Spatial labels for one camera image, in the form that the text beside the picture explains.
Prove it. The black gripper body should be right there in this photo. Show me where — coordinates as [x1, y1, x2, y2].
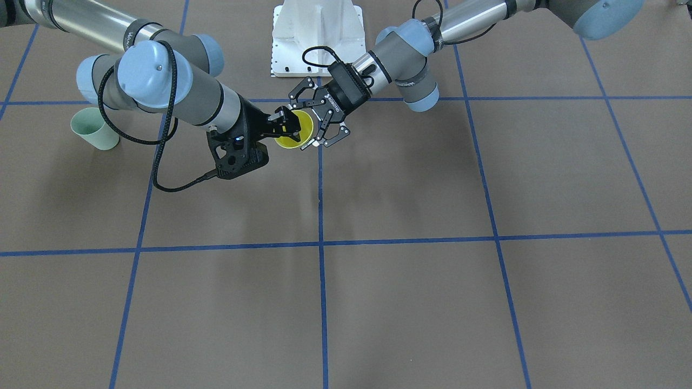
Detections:
[319, 62, 371, 117]
[238, 99, 277, 141]

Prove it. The green plastic cup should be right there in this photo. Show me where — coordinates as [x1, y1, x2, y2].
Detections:
[70, 108, 119, 151]

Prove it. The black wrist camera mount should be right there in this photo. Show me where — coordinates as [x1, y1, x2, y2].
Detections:
[206, 123, 269, 180]

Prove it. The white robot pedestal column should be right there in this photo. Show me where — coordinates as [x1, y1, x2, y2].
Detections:
[270, 1, 366, 77]

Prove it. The yellow plastic cup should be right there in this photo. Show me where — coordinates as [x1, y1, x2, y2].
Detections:
[275, 110, 314, 149]

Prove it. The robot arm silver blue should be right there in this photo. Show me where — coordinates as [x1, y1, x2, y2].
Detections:
[2, 1, 301, 140]
[278, 1, 643, 149]

